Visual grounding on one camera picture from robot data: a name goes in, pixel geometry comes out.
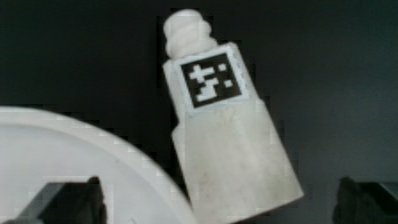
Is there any white round table top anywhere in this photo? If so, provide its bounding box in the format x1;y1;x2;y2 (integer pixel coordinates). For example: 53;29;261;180
0;106;197;224

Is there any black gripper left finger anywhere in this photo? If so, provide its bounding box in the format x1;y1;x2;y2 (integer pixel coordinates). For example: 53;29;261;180
16;177;106;224

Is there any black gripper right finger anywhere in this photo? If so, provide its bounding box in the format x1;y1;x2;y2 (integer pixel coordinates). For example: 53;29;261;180
332;177;398;224

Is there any white cylindrical table leg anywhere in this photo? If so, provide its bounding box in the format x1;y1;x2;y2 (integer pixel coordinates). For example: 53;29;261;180
163;9;303;224

